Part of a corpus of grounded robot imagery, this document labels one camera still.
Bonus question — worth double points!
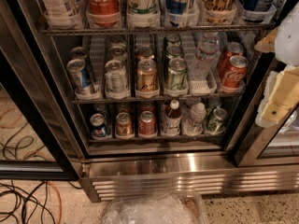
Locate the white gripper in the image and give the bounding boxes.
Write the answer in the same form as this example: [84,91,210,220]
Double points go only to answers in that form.
[254,27,299,128]

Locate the orange soda can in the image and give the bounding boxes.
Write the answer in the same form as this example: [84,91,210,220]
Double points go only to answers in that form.
[116,112,134,138]

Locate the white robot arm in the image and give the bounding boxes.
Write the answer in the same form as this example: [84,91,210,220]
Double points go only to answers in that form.
[254,2,299,128]

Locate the front red Coca-Cola can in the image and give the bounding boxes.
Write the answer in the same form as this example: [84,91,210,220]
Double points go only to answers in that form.
[221,55,249,89]

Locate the red coca-cola can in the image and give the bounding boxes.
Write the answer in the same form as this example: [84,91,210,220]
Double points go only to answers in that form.
[216,42,244,75]
[221,55,249,89]

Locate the rear red Coca-Cola can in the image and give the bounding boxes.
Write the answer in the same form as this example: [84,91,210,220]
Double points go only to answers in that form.
[216,42,244,75]

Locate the water bottle middle shelf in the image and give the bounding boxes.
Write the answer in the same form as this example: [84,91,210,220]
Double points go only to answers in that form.
[194,32,220,80]

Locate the right glass fridge door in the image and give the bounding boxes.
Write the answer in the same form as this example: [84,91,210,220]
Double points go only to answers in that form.
[233,59,299,167]

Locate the glass fridge door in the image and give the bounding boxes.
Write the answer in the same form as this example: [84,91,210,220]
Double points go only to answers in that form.
[233,59,299,167]
[0,52,78,181]

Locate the green can bottom shelf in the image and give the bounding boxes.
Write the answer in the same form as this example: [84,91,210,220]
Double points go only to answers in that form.
[206,108,227,133]

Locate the gold black can top shelf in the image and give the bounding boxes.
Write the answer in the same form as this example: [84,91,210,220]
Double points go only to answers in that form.
[202,0,234,23]

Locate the front green can middle shelf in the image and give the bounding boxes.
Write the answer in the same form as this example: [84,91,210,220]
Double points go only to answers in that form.
[166,58,187,91]

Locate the clear water bottle bottom shelf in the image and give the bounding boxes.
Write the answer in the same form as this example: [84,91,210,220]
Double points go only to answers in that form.
[183,103,206,136]

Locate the blue silver can top shelf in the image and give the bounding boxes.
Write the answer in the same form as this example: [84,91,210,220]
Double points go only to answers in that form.
[164,0,198,26]

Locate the front gold can middle shelf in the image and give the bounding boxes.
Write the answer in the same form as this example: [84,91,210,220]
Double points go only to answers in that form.
[136,59,158,92]

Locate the stainless steel fridge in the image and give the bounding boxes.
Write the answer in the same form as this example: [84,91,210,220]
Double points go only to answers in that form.
[0,0,298,203]

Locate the red-orange can bottom shelf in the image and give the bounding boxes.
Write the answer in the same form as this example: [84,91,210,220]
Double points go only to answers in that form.
[138,111,156,135]

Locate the front silver can middle shelf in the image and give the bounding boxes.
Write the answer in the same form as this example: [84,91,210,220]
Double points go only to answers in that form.
[105,60,128,93]

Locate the blue can bottom shelf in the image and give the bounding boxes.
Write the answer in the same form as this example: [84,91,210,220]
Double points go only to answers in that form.
[90,113,110,138]

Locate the front blue can middle shelf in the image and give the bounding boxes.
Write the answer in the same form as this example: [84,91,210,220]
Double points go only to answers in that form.
[66,59,95,95]

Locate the white bottle top shelf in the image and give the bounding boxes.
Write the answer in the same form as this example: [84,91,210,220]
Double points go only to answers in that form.
[42,0,78,26]

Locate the left glass fridge door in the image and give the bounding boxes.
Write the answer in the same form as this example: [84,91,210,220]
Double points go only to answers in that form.
[0,52,78,181]

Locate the brown juice bottle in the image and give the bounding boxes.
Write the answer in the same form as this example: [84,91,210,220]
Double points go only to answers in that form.
[163,100,181,136]

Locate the clear plastic bag bin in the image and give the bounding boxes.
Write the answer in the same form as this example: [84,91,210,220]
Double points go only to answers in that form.
[101,189,210,224]

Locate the orange and black floor cables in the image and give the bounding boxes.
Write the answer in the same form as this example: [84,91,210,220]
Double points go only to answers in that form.
[0,179,82,224]

